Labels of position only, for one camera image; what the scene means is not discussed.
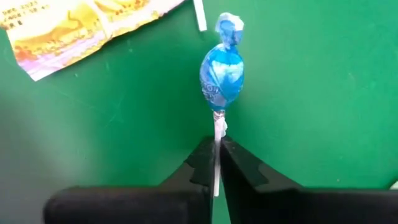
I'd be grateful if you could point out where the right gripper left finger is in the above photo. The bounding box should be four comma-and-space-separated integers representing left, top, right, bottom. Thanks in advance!
43, 136, 216, 224

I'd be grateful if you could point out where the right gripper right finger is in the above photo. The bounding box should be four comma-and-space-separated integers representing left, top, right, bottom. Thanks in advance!
219, 135, 398, 224

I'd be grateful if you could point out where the blue lollipop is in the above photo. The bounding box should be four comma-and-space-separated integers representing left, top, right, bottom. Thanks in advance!
198, 11, 246, 198

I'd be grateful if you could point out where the white lollipop stick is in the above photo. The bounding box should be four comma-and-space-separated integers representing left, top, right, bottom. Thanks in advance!
192, 0, 208, 32

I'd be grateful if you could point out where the yellow candy packet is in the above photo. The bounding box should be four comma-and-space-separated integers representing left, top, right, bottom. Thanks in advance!
0, 0, 187, 82

